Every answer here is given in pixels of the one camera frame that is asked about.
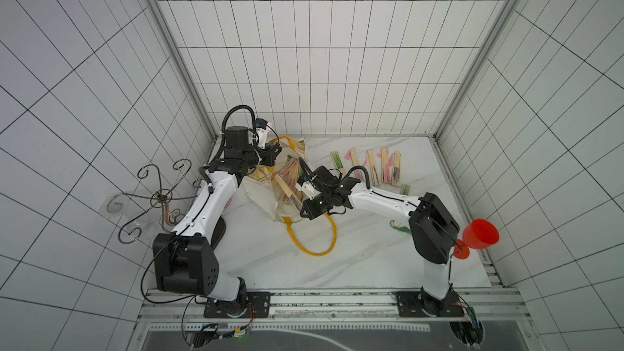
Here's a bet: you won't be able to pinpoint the grey pink folding fan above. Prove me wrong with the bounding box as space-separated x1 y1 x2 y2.
392 151 401 187

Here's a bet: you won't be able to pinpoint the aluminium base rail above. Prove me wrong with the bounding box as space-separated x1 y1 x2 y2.
138 288 530 331

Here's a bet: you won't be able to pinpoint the red plastic goblet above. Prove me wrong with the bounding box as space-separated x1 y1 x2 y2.
453 219 500 260

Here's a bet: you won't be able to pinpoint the plain bamboo folding fan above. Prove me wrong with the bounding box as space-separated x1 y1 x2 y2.
367 149 380 186

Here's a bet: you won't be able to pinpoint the cream tote bag yellow handles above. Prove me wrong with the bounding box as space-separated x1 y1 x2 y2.
242 136 337 257

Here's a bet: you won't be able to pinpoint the black wire ornament stand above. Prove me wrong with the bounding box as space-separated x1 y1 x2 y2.
98 159 197 245

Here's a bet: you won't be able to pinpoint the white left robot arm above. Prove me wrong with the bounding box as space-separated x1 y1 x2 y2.
153 119 281 310

